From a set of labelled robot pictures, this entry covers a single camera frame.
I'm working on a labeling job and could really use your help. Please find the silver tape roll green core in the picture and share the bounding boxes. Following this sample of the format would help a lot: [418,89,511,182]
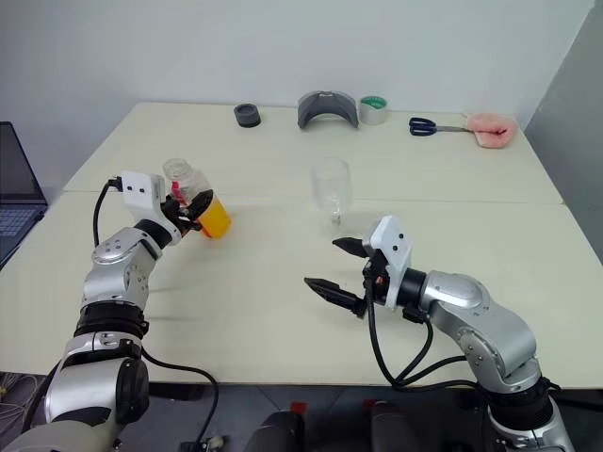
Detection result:
[358,95,390,127]

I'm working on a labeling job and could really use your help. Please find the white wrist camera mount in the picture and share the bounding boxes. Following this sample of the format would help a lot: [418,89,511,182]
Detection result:
[369,215,416,312]
[120,169,184,247]

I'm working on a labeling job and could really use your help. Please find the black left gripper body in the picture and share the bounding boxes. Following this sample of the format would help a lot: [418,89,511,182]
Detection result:
[159,196,194,236]

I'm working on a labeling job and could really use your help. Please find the dark blue handled scissors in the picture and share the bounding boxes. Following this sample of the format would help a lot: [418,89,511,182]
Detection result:
[408,116,473,138]

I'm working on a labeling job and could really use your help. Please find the dark laptop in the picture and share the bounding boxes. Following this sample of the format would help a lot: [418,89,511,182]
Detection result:
[0,121,49,270]

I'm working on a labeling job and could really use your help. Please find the clear bottle with orange drink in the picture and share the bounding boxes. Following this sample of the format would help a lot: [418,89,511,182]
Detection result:
[162,157,233,241]

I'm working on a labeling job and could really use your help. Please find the white floor cable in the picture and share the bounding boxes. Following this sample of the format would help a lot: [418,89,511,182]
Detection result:
[0,371,34,428]

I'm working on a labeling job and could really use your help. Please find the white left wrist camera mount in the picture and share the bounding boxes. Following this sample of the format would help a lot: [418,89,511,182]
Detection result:
[120,169,184,247]

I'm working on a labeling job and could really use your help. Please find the dark rounded shape red tab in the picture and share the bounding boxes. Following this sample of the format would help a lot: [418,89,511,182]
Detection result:
[248,400,306,452]
[364,398,472,452]

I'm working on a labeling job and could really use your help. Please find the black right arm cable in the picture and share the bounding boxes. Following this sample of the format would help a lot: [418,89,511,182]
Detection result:
[365,282,482,393]

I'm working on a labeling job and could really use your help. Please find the grey curved plastic piece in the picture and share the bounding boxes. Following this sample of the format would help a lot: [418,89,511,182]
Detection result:
[296,89,362,131]

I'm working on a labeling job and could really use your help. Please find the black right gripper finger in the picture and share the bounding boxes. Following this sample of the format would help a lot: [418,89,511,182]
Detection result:
[332,236,374,259]
[303,277,367,321]

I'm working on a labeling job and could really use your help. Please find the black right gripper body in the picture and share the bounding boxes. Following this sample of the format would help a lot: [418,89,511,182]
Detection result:
[361,249,390,302]

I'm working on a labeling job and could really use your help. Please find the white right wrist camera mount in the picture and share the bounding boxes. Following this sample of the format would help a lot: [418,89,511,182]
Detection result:
[369,215,416,312]

